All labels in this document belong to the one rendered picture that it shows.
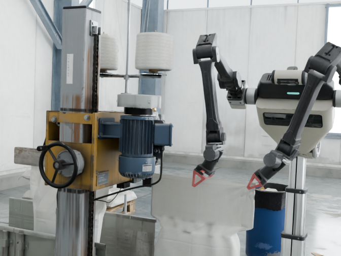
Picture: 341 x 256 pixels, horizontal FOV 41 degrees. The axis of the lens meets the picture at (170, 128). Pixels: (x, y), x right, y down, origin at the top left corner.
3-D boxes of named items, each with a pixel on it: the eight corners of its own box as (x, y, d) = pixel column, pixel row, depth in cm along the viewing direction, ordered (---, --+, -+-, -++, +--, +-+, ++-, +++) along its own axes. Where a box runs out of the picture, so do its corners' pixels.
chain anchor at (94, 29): (102, 37, 188) (102, 22, 188) (95, 35, 184) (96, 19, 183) (96, 37, 189) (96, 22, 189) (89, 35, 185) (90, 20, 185)
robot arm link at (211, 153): (226, 131, 208) (207, 132, 211) (218, 133, 197) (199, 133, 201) (227, 158, 208) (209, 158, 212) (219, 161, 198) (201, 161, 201)
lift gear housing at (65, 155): (84, 177, 184) (84, 149, 183) (76, 179, 179) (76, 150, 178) (62, 174, 188) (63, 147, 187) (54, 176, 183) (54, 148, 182)
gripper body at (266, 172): (253, 172, 197) (266, 161, 194) (259, 169, 206) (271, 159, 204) (263, 184, 195) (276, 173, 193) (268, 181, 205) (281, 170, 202)
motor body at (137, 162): (161, 176, 193) (163, 116, 192) (144, 180, 179) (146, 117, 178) (129, 172, 199) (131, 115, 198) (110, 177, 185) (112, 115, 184)
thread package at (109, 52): (124, 72, 215) (125, 35, 214) (108, 69, 201) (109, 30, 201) (97, 71, 220) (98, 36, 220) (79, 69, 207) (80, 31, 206)
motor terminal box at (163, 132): (171, 150, 194) (172, 123, 194) (172, 153, 184) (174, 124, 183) (152, 149, 194) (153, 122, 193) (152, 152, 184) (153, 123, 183)
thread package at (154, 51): (178, 73, 205) (179, 35, 204) (163, 70, 190) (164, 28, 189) (145, 73, 212) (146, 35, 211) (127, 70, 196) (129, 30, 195)
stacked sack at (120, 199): (138, 201, 588) (138, 189, 587) (111, 212, 527) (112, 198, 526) (109, 197, 605) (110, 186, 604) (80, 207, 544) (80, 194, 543)
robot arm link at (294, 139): (339, 65, 177) (315, 55, 183) (332, 66, 173) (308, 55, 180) (299, 158, 197) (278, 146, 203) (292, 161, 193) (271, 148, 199)
